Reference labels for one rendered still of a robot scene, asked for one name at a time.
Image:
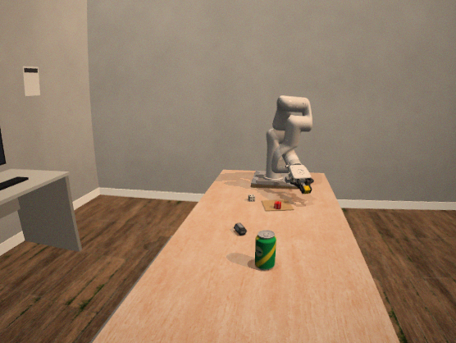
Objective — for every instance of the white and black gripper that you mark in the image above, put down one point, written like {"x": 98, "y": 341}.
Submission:
{"x": 298, "y": 173}

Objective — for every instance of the tan square mat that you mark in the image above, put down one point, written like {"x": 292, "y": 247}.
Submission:
{"x": 269, "y": 205}

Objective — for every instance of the green drink can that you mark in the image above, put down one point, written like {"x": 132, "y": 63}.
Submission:
{"x": 265, "y": 250}

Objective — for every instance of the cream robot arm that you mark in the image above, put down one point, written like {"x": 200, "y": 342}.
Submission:
{"x": 287, "y": 136}

